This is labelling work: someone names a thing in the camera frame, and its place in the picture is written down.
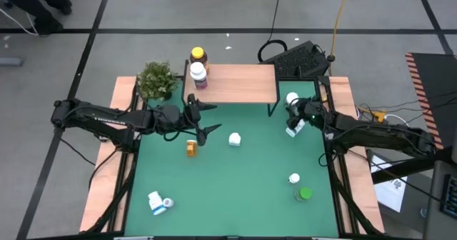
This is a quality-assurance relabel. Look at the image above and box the white bottle purple label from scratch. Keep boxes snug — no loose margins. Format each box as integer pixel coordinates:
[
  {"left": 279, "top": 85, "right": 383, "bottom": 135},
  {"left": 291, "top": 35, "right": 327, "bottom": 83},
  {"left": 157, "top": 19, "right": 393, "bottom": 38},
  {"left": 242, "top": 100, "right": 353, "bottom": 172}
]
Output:
[{"left": 189, "top": 61, "right": 209, "bottom": 91}]

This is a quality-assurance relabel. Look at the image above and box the grey equipment cart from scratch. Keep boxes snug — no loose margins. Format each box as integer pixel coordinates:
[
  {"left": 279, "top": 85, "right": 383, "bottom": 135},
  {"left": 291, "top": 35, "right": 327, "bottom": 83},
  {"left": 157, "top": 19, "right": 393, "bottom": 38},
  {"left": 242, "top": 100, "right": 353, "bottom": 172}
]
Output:
[{"left": 423, "top": 160, "right": 457, "bottom": 240}]

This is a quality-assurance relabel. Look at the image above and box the black floor cable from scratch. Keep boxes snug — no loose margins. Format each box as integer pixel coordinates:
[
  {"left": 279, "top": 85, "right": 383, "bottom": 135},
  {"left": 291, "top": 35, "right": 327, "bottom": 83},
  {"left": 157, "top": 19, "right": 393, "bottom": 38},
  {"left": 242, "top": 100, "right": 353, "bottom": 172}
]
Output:
[{"left": 253, "top": 0, "right": 297, "bottom": 63}]

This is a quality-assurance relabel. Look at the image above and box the white bottle blue label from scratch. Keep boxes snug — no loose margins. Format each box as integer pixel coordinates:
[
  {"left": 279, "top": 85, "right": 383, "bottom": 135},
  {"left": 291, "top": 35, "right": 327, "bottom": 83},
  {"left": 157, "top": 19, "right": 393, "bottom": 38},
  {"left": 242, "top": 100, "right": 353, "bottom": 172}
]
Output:
[
  {"left": 284, "top": 91, "right": 307, "bottom": 139},
  {"left": 147, "top": 191, "right": 168, "bottom": 216}
]

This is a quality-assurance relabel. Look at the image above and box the person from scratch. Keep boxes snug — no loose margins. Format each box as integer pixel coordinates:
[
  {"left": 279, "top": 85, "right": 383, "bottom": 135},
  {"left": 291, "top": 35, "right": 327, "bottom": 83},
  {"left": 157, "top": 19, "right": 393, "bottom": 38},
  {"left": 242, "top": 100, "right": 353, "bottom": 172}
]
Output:
[{"left": 0, "top": 0, "right": 73, "bottom": 36}]

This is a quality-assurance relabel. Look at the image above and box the black equipment case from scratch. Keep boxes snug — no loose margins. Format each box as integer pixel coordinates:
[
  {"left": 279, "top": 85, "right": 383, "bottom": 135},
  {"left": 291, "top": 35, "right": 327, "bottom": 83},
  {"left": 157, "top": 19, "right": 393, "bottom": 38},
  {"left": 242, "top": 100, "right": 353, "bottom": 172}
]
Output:
[{"left": 262, "top": 39, "right": 331, "bottom": 79}]

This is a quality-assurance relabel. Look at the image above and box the dark bottle yellow cap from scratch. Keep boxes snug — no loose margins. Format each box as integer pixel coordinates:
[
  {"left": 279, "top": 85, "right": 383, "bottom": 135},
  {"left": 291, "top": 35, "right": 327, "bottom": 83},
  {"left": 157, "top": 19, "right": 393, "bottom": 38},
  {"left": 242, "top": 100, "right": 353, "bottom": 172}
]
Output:
[{"left": 189, "top": 46, "right": 211, "bottom": 75}]

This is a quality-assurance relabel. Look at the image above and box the yellow floor cable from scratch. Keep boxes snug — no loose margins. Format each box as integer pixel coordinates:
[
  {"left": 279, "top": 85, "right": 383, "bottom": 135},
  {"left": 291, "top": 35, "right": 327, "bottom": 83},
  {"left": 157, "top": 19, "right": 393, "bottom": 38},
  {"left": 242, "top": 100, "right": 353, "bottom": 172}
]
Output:
[{"left": 328, "top": 0, "right": 353, "bottom": 62}]

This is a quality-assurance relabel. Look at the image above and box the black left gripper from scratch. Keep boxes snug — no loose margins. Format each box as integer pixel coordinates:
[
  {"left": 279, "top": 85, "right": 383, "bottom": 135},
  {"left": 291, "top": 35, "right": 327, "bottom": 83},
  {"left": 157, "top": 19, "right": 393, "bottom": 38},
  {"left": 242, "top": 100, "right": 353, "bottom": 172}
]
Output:
[{"left": 162, "top": 94, "right": 223, "bottom": 146}]

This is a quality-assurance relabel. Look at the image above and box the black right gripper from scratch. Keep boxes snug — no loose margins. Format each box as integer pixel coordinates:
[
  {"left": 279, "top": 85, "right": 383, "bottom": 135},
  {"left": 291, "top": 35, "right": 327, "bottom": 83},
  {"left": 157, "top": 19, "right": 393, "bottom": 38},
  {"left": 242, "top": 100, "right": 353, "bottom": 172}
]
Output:
[{"left": 292, "top": 96, "right": 335, "bottom": 129}]

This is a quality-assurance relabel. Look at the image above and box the potted green plant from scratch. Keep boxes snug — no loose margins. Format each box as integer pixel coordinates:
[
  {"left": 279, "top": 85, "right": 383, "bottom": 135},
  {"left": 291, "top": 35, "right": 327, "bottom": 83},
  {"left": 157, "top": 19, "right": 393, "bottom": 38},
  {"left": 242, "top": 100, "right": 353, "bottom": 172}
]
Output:
[{"left": 136, "top": 60, "right": 181, "bottom": 102}]

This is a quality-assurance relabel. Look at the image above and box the clear bottle green cap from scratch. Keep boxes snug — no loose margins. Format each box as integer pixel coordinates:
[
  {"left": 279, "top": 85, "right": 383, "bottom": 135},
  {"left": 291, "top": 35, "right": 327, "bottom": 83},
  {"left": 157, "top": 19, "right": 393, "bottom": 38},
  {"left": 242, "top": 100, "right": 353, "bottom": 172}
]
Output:
[{"left": 293, "top": 186, "right": 314, "bottom": 202}]

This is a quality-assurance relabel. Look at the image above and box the white paper sheet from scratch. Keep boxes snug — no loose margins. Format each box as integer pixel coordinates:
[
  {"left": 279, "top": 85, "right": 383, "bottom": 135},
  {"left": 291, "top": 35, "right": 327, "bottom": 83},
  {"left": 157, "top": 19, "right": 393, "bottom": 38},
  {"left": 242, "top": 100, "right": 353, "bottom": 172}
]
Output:
[{"left": 370, "top": 154, "right": 408, "bottom": 213}]

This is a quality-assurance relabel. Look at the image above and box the black hazard-striped floor mat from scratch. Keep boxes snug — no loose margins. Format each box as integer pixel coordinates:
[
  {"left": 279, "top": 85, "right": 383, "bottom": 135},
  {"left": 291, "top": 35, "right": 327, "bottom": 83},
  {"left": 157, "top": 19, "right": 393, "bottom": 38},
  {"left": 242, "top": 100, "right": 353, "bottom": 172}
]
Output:
[{"left": 405, "top": 51, "right": 457, "bottom": 150}]

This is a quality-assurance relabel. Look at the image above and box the orange translucent pill bottle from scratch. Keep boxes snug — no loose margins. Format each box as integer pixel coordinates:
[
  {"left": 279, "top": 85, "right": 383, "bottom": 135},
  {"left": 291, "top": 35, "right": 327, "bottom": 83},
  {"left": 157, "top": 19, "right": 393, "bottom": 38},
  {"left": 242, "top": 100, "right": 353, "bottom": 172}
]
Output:
[{"left": 186, "top": 139, "right": 199, "bottom": 158}]

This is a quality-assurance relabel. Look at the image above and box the yellow power plug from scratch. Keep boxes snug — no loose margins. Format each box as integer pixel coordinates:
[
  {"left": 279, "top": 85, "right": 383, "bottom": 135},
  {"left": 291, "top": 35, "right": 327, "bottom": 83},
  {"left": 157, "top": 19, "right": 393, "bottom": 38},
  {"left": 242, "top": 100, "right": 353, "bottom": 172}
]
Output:
[{"left": 371, "top": 109, "right": 388, "bottom": 124}]

